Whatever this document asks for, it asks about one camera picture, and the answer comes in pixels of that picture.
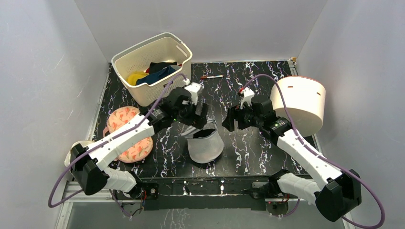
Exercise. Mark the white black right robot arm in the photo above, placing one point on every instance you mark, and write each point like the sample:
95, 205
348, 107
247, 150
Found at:
331, 190

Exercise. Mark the navy blue cloth in basket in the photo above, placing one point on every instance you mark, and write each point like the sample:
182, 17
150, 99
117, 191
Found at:
155, 77

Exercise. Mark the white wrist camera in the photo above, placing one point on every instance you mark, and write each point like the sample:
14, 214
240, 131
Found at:
247, 95
194, 89

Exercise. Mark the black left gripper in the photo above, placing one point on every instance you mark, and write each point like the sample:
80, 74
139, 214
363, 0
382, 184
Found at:
197, 121

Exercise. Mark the red white marker pen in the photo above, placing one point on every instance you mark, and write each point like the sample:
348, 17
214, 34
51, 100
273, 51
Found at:
211, 77

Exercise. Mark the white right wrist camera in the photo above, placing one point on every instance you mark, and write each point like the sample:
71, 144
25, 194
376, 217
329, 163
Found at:
247, 95

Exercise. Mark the yellow cloth in basket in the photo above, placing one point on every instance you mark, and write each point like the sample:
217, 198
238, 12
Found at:
132, 78

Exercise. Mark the black cloth in basket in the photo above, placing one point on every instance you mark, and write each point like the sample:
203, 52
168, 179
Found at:
157, 66

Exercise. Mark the cream perforated laundry basket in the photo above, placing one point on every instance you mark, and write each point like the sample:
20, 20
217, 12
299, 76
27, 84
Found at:
147, 67

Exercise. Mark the black robot base mount plate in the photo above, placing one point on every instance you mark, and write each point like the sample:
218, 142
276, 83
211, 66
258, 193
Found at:
250, 192

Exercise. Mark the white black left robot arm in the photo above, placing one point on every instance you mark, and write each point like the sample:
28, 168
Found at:
90, 164

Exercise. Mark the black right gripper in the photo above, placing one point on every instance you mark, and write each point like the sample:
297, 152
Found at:
238, 116

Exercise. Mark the cream cylindrical drum container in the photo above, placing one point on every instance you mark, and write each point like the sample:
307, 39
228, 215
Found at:
305, 100

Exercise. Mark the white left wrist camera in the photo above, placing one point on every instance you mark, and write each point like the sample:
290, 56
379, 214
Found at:
194, 89

